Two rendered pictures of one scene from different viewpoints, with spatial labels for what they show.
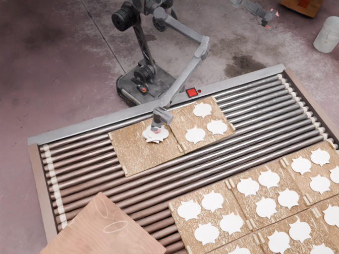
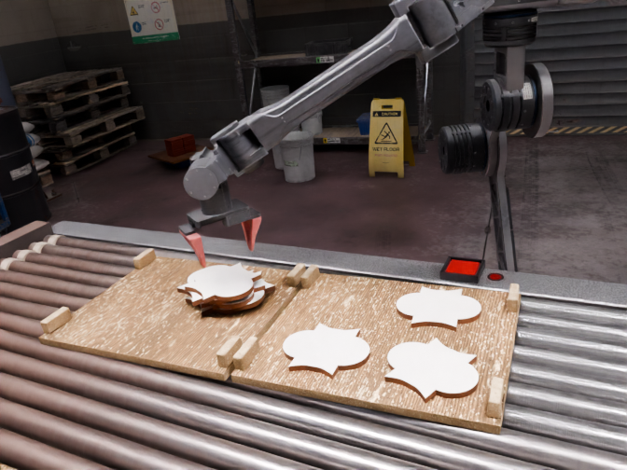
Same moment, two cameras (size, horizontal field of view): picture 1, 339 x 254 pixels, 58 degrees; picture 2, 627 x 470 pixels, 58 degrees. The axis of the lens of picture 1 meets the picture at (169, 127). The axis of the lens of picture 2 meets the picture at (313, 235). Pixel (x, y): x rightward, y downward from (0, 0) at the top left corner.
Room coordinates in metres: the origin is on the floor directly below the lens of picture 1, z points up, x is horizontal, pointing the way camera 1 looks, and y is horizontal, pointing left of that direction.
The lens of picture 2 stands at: (0.67, -0.83, 1.48)
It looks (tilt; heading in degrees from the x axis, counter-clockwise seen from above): 24 degrees down; 58
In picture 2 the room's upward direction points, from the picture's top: 7 degrees counter-clockwise
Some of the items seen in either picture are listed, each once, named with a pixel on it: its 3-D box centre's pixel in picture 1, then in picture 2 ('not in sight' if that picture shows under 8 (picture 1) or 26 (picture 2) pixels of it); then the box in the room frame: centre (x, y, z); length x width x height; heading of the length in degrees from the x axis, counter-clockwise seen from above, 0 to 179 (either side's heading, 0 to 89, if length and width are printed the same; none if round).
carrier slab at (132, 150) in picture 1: (145, 144); (182, 306); (0.96, 0.15, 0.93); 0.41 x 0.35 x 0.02; 122
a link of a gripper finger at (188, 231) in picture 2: (156, 128); (205, 241); (1.01, 0.08, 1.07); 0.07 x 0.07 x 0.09; 85
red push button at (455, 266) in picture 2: (191, 92); (462, 269); (1.46, -0.14, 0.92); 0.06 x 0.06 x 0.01; 29
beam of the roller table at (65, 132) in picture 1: (170, 102); (382, 277); (1.37, 0.01, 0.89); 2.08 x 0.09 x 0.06; 119
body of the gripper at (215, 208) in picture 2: (157, 118); (215, 200); (1.05, 0.08, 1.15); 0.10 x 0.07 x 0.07; 175
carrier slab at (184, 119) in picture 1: (199, 123); (385, 335); (1.19, -0.21, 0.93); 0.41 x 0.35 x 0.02; 122
